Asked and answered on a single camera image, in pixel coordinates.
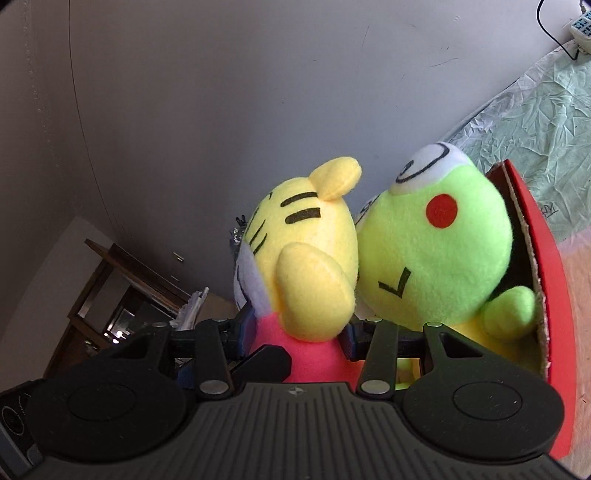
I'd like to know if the green frog plush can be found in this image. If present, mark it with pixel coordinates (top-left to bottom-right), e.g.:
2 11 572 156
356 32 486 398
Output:
356 142 539 367

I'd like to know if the pile of folded clothes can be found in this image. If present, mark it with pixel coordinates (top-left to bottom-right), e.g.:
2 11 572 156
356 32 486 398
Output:
229 215 249 261

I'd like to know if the red cardboard box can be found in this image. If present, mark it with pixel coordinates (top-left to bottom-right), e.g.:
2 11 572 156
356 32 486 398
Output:
486 159 577 459

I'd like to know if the wooden shelf cabinet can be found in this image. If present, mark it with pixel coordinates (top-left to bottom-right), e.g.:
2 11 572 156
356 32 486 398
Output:
43 239 189 378

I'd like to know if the black cable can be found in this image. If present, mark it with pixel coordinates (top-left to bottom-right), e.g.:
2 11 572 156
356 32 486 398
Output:
536 0 581 62

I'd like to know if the yellow tiger plush pink shirt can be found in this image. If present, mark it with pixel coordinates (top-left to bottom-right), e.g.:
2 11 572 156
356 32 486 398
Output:
233 157 363 385

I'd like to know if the white power strip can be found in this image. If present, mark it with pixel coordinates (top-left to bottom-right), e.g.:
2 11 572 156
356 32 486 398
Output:
569 11 591 43

